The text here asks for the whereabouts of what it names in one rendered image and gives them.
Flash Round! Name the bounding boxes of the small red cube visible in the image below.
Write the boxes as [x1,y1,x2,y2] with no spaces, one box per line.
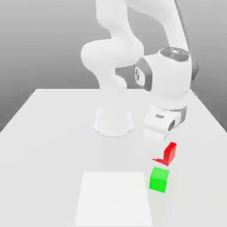
[152,141,177,167]

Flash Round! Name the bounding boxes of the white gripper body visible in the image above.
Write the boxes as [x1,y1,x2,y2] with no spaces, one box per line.
[142,128,172,160]

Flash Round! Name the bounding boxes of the small green cube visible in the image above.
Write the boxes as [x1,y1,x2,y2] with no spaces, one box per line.
[149,166,170,194]

